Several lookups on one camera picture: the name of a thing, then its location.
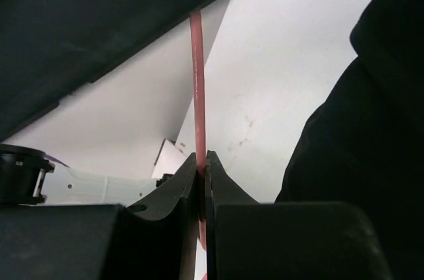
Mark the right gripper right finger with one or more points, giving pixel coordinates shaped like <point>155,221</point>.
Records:
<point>295,240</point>

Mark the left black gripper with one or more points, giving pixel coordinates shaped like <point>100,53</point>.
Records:
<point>50,48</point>

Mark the pink wire hanger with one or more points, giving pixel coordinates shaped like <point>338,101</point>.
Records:
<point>196,31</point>

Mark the black trousers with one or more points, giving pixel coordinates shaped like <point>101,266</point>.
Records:
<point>364,144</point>

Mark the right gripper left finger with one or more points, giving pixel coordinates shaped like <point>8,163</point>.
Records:
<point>155,238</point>

